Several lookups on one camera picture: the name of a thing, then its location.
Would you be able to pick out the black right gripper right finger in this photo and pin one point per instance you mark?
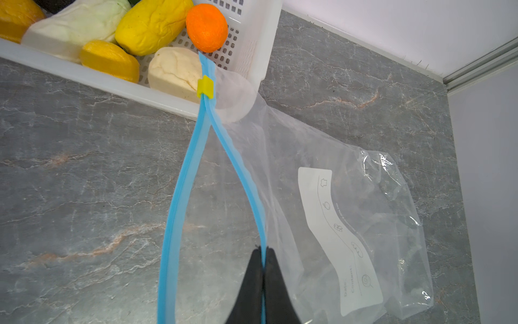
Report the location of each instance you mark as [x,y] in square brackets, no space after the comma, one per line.
[278,307]

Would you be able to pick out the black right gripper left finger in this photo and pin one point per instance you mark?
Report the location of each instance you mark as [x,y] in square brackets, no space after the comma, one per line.
[248,308]

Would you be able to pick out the clear zip top bag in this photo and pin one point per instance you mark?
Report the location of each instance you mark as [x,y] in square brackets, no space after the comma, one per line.
[341,220]

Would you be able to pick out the yellow red toy peach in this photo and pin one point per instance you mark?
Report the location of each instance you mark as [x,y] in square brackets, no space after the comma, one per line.
[16,18]

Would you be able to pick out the white perforated plastic basket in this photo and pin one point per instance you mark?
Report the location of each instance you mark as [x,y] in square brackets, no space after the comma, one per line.
[246,51]

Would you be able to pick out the beige toy garlic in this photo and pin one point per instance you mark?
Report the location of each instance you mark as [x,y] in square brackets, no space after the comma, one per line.
[176,71]

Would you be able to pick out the orange toy fruit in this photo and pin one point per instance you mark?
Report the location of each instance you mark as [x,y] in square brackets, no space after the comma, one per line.
[207,27]

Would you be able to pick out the yellow toy lemon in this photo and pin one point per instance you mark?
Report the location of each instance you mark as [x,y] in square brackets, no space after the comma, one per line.
[110,59]

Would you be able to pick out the aluminium frame corner post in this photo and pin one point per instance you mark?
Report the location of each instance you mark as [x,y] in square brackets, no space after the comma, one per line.
[493,61]

